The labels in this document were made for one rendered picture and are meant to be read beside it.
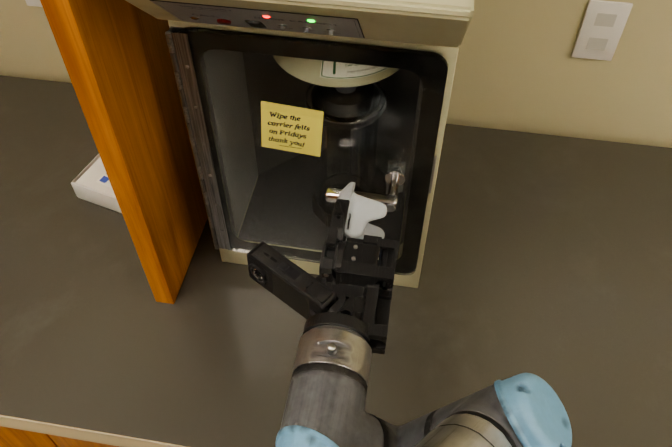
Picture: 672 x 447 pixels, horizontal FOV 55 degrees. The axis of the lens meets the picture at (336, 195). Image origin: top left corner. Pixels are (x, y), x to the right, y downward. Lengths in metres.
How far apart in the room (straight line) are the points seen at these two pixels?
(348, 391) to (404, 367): 0.35
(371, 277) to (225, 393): 0.35
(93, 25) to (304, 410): 0.43
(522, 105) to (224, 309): 0.69
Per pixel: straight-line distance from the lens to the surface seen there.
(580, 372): 1.01
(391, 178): 0.81
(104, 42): 0.74
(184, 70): 0.78
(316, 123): 0.77
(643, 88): 1.32
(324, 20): 0.60
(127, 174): 0.82
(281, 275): 0.69
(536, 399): 0.58
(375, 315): 0.69
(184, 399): 0.96
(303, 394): 0.62
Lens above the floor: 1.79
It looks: 48 degrees down
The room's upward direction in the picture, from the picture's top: straight up
